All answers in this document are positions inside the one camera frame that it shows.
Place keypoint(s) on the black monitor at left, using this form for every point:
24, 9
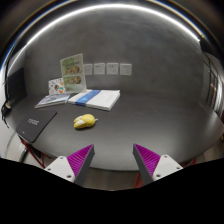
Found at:
15, 88

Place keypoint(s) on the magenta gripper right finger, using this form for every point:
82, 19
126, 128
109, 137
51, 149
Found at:
152, 166

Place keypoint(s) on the white wall socket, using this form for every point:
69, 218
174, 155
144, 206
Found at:
88, 69
99, 68
125, 69
112, 68

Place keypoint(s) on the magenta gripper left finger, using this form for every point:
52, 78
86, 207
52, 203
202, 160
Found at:
74, 167

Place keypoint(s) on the small colourful card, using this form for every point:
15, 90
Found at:
56, 86

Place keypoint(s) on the white book blue stripe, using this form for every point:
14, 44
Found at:
97, 99

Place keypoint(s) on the green upright brochure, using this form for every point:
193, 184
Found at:
72, 69

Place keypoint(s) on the thin grey magazine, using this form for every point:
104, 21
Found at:
51, 100

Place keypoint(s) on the red table frame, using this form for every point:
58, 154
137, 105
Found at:
37, 155

